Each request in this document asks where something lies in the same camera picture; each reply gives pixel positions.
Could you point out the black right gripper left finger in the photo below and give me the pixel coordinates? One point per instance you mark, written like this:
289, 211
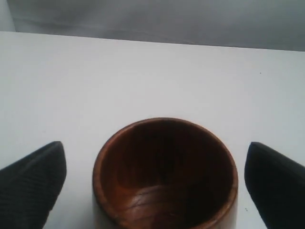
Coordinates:
30, 187

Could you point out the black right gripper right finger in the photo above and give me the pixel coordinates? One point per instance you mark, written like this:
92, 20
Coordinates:
276, 185

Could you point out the brown wooden cup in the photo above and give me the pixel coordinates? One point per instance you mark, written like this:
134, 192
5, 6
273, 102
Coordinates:
164, 173

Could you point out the white backdrop curtain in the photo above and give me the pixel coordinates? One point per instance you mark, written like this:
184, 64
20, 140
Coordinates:
266, 24

